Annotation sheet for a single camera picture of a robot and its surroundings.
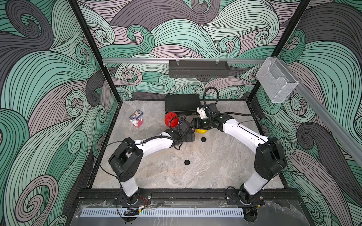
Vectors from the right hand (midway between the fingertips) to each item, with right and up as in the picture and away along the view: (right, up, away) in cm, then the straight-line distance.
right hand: (192, 125), depth 86 cm
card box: (-41, +7, +23) cm, 48 cm away
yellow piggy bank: (+8, -5, +8) cm, 12 cm away
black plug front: (-3, -23, -1) cm, 23 cm away
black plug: (+9, -11, +10) cm, 18 cm away
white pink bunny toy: (-39, 0, +14) cm, 41 cm away
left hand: (-2, -6, +1) cm, 6 cm away
